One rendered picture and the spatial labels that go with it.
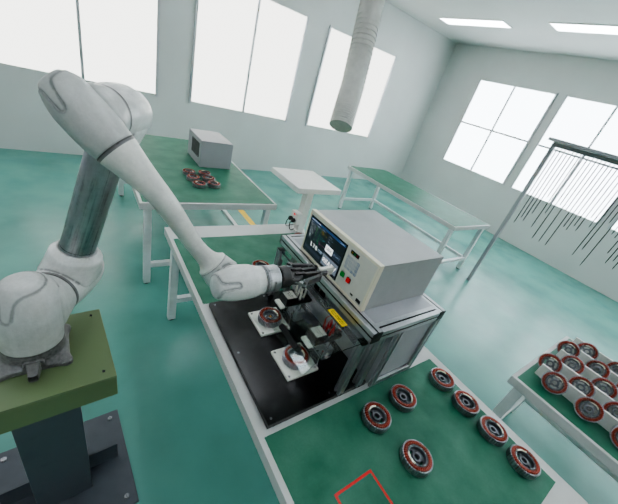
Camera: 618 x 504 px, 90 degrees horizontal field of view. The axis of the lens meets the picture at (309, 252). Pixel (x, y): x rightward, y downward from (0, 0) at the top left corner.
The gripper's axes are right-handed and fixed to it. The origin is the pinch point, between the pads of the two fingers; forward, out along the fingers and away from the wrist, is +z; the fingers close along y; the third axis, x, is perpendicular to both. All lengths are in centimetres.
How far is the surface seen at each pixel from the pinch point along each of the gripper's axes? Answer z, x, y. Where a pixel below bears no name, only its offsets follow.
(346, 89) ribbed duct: 77, 58, -111
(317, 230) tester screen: 9.7, 4.4, -21.5
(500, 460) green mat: 52, -46, 71
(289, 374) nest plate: -8.8, -43.0, 9.1
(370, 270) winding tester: 9.7, 6.8, 11.3
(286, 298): 1.7, -29.0, -18.7
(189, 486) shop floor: -39, -121, 1
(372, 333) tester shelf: 6.8, -10.0, 24.5
